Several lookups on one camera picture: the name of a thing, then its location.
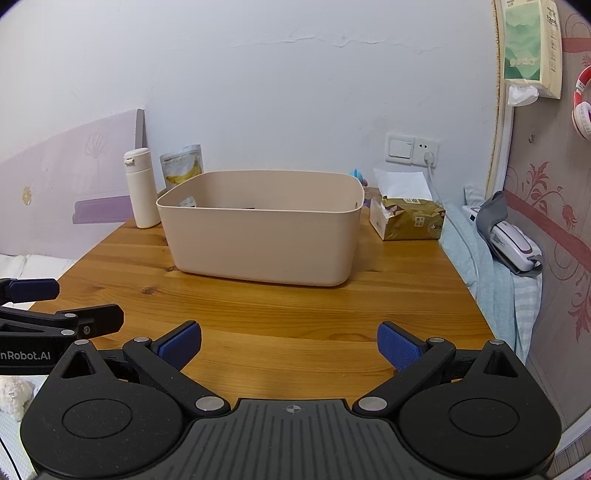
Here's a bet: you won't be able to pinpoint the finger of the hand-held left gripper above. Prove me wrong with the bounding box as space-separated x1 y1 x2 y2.
0 304 125 341
0 277 61 305

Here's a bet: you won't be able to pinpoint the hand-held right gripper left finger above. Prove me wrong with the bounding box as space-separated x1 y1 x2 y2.
45 320 230 418

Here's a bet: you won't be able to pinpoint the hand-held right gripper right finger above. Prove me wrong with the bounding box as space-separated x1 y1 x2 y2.
353 322 536 418

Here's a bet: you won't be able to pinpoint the beige plastic storage bin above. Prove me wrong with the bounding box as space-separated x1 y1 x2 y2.
156 170 365 288

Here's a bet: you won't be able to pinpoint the white bed sheet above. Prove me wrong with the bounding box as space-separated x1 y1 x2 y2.
0 253 77 480

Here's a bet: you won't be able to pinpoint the cream fluffy plush toy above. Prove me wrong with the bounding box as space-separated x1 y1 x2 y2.
0 376 37 422

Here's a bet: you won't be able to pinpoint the pink and purple headboard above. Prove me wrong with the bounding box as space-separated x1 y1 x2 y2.
0 108 146 259

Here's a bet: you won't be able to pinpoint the light blue blanket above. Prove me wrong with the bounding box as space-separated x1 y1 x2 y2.
438 185 543 365

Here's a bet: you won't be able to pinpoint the gold tissue pack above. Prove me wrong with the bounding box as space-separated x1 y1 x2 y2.
369 195 446 241

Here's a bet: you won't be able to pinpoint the white thermos bottle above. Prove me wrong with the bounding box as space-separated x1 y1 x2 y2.
123 148 162 229

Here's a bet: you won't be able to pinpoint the white blood pressure monitor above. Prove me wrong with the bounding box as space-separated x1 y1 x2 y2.
489 222 542 271

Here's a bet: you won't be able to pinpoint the white paper sheet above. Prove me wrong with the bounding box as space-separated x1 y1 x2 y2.
373 168 435 201

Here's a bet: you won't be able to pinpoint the banana print snack pouch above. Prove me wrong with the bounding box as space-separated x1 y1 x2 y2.
159 144 204 190

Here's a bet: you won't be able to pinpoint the floral patterned board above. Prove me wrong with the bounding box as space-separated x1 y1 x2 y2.
485 0 591 462

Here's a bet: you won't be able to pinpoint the pink headphones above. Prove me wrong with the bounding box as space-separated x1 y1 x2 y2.
573 65 591 139

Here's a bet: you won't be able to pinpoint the green hanging tissue box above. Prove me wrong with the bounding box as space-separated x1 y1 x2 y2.
501 0 563 106

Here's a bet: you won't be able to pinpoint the white wall switch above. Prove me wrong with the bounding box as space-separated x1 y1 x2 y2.
385 133 415 163

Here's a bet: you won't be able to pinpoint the white wall socket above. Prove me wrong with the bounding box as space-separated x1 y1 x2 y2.
412 136 440 166

